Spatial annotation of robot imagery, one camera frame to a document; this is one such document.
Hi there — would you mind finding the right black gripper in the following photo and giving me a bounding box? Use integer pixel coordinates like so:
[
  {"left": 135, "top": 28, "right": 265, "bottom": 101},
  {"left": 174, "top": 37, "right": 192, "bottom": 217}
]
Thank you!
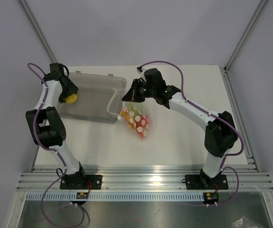
[{"left": 123, "top": 79, "right": 156, "bottom": 103}]

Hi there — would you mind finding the white slotted cable duct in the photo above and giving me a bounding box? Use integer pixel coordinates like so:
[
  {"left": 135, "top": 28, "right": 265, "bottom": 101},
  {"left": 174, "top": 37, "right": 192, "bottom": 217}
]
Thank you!
[{"left": 26, "top": 192, "right": 204, "bottom": 202}]

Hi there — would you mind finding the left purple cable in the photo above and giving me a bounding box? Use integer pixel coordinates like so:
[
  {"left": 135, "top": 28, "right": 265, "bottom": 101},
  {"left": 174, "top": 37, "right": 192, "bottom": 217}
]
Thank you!
[{"left": 27, "top": 63, "right": 91, "bottom": 225}]

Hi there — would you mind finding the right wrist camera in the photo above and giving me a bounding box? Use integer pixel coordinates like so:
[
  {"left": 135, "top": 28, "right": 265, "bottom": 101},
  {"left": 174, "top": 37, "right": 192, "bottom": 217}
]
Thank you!
[{"left": 144, "top": 68, "right": 166, "bottom": 86}]

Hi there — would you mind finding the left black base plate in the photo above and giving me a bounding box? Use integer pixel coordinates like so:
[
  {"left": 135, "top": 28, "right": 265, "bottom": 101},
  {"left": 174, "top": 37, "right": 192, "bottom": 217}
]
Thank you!
[{"left": 59, "top": 174, "right": 103, "bottom": 190}]

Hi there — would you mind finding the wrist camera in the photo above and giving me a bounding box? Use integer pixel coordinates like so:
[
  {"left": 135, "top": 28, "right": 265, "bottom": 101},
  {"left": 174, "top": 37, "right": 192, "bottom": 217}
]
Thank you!
[
  {"left": 144, "top": 68, "right": 166, "bottom": 86},
  {"left": 49, "top": 63, "right": 69, "bottom": 77}
]

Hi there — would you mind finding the crumpled plastic wrapper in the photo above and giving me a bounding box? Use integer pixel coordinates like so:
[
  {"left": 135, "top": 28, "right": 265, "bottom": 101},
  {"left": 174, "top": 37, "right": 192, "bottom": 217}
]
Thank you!
[{"left": 231, "top": 216, "right": 262, "bottom": 228}]

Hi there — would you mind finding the green toy cabbage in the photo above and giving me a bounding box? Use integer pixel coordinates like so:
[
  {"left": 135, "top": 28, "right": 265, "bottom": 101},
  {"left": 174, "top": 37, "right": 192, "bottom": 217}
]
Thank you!
[{"left": 127, "top": 104, "right": 145, "bottom": 116}]

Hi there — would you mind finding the polka dot zip bag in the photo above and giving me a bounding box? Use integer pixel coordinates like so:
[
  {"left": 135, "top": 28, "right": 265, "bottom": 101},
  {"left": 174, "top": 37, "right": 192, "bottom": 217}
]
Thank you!
[{"left": 107, "top": 89, "right": 151, "bottom": 139}]

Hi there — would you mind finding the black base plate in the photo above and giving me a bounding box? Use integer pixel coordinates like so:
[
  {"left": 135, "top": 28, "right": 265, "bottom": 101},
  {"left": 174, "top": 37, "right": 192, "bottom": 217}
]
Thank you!
[
  {"left": 59, "top": 174, "right": 103, "bottom": 190},
  {"left": 182, "top": 174, "right": 229, "bottom": 190}
]

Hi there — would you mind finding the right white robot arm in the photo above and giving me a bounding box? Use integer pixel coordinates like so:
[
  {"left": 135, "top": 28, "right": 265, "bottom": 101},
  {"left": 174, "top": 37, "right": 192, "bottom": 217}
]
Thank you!
[{"left": 122, "top": 78, "right": 238, "bottom": 189}]

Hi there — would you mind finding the aluminium frame post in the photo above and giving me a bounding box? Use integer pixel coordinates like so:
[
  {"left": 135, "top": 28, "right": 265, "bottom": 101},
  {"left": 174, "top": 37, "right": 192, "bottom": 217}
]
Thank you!
[
  {"left": 18, "top": 0, "right": 58, "bottom": 63},
  {"left": 224, "top": 0, "right": 269, "bottom": 73}
]

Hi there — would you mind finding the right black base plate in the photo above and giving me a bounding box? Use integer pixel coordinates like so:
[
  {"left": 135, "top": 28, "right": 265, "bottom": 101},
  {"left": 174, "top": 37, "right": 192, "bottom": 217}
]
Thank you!
[{"left": 182, "top": 174, "right": 229, "bottom": 190}]

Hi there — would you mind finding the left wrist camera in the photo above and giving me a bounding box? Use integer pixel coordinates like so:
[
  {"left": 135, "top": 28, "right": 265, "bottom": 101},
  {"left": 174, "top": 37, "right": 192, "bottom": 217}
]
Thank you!
[{"left": 49, "top": 63, "right": 69, "bottom": 77}]

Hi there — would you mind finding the clear plastic food bin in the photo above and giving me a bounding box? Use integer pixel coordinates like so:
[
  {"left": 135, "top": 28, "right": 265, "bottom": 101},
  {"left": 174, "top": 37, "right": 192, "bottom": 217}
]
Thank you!
[{"left": 57, "top": 71, "right": 127, "bottom": 124}]

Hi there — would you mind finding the left aluminium frame post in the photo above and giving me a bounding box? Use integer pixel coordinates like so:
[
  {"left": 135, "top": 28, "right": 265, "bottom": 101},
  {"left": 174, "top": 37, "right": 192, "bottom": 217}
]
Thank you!
[{"left": 18, "top": 0, "right": 58, "bottom": 63}]

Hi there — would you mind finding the yellow toy lemon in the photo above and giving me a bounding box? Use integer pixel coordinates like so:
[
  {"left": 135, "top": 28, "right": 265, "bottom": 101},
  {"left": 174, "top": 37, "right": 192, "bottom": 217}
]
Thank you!
[{"left": 65, "top": 94, "right": 78, "bottom": 104}]

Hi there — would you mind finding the right aluminium frame post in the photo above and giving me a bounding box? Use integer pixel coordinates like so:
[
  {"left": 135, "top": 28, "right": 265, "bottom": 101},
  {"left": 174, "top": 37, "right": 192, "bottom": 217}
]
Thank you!
[{"left": 224, "top": 0, "right": 269, "bottom": 73}]

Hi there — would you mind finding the aluminium mounting rail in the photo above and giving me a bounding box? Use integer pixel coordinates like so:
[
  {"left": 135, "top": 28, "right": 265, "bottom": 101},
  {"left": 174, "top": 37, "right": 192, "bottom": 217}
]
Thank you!
[{"left": 16, "top": 164, "right": 273, "bottom": 192}]

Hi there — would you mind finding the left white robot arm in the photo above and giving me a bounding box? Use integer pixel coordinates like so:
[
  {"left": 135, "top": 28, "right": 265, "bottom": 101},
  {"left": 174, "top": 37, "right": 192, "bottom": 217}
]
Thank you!
[{"left": 25, "top": 71, "right": 91, "bottom": 190}]

